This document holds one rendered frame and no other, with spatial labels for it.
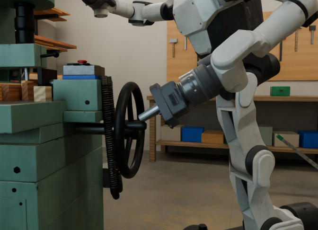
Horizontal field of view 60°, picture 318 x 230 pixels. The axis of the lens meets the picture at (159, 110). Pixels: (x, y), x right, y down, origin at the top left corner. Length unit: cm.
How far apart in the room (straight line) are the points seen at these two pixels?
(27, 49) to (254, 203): 108
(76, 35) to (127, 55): 94
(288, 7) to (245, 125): 60
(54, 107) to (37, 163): 15
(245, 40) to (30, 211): 65
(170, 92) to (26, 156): 38
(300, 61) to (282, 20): 331
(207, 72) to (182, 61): 339
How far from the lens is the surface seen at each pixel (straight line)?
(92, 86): 80
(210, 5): 106
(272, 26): 73
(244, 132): 122
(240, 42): 67
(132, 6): 155
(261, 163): 124
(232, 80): 69
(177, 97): 68
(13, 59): 96
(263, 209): 139
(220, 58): 66
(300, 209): 158
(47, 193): 78
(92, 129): 86
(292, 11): 75
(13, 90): 86
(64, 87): 83
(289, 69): 401
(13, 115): 64
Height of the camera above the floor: 93
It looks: 4 degrees down
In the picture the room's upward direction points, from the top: straight up
